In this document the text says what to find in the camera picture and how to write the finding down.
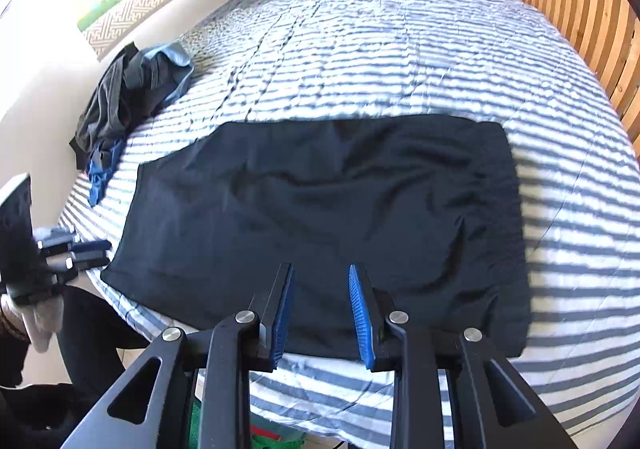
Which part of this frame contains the person's leg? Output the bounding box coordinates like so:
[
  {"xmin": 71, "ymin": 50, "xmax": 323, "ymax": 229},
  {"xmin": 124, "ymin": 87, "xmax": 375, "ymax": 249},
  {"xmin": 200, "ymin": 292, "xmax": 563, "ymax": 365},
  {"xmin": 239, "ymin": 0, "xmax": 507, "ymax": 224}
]
[{"xmin": 55, "ymin": 286, "xmax": 151, "ymax": 410}]

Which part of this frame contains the dark garment light blue lining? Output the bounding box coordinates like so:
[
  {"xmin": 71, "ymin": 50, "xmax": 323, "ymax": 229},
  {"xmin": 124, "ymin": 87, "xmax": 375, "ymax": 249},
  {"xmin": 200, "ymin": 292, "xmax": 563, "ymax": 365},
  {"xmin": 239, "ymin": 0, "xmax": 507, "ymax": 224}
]
[{"xmin": 125, "ymin": 42, "xmax": 196, "ymax": 117}]

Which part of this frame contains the green floor mat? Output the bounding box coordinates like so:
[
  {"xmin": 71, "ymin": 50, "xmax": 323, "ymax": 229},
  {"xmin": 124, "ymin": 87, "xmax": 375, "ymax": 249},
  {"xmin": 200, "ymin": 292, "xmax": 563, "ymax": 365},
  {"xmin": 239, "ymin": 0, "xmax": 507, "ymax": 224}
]
[{"xmin": 187, "ymin": 399, "xmax": 308, "ymax": 449}]

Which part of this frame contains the person's left hand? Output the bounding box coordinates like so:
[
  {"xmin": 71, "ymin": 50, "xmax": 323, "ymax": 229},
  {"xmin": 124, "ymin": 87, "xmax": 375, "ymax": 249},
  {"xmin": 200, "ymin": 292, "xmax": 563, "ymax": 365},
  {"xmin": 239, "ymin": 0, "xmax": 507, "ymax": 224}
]
[{"xmin": 22, "ymin": 296, "xmax": 66, "ymax": 352}]

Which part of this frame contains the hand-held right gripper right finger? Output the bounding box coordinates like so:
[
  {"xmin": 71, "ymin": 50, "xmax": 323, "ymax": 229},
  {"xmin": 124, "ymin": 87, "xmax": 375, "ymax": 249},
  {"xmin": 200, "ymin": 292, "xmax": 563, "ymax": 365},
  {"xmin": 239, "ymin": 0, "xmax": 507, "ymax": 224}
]
[{"xmin": 348, "ymin": 264, "xmax": 581, "ymax": 449}]

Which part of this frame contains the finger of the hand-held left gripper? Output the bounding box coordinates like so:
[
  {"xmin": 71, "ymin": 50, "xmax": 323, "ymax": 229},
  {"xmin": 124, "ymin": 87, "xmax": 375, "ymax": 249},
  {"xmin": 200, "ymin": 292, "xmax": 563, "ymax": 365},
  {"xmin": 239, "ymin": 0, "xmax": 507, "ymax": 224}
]
[
  {"xmin": 40, "ymin": 251, "xmax": 112, "ymax": 281},
  {"xmin": 37, "ymin": 228, "xmax": 112, "ymax": 256}
]

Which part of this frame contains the dark cloth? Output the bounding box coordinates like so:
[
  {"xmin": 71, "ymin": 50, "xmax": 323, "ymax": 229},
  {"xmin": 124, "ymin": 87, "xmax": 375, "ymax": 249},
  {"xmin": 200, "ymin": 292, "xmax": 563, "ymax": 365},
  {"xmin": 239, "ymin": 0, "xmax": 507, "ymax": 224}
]
[{"xmin": 0, "ymin": 381, "xmax": 96, "ymax": 449}]

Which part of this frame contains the blue white striped quilt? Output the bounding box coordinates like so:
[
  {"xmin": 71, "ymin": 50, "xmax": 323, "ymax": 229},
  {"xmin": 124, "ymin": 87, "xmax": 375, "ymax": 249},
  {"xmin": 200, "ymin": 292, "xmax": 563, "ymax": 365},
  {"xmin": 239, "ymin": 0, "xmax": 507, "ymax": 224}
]
[{"xmin": 57, "ymin": 0, "xmax": 640, "ymax": 449}]

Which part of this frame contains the black garment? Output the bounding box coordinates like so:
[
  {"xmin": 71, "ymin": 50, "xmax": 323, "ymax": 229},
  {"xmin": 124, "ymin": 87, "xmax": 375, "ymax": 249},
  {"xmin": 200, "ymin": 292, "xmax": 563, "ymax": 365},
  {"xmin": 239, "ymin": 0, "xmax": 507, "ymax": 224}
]
[{"xmin": 100, "ymin": 115, "xmax": 532, "ymax": 365}]

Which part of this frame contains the grey knit garment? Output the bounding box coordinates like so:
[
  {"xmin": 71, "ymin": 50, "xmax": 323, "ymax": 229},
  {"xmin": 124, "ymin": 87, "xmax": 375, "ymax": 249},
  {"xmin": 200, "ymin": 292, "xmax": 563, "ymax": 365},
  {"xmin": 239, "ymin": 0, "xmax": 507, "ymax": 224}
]
[{"xmin": 75, "ymin": 42, "xmax": 151, "ymax": 155}]

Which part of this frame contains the person's left forearm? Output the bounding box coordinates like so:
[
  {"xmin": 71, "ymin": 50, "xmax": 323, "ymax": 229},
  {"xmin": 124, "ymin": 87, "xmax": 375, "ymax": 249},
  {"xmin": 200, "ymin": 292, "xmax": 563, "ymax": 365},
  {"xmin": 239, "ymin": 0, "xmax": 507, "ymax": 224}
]
[{"xmin": 0, "ymin": 296, "xmax": 33, "ymax": 387}]

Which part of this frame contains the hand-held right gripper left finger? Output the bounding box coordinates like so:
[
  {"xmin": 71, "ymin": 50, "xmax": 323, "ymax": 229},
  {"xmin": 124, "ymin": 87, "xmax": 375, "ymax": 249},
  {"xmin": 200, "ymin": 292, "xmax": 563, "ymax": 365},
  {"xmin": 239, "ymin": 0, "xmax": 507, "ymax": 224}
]
[{"xmin": 60, "ymin": 263, "xmax": 296, "ymax": 449}]

